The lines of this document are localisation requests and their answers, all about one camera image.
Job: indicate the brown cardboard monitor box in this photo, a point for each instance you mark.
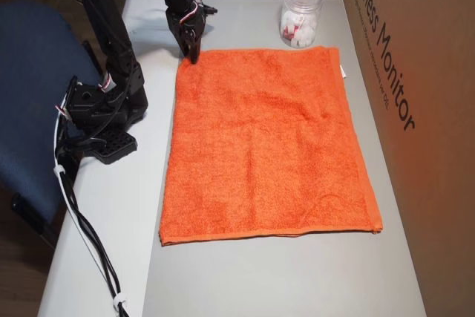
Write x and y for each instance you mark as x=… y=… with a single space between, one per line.
x=426 y=127

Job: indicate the white towel label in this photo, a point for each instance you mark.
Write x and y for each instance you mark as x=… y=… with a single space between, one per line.
x=342 y=72

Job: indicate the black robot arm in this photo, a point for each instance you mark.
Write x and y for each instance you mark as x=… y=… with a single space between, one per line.
x=111 y=42

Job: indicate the orange terry towel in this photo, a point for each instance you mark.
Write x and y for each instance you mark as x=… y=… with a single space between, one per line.
x=267 y=146

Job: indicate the black perforated base clamp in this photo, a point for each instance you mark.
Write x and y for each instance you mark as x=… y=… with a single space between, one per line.
x=115 y=146

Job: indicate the blue office chair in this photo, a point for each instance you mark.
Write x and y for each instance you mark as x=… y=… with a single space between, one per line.
x=29 y=90

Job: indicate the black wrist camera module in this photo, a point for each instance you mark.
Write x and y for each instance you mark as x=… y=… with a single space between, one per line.
x=208 y=9

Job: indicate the grey table mat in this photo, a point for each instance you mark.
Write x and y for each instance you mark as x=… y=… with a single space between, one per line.
x=259 y=276

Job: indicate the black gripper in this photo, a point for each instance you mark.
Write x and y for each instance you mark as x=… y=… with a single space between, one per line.
x=188 y=38

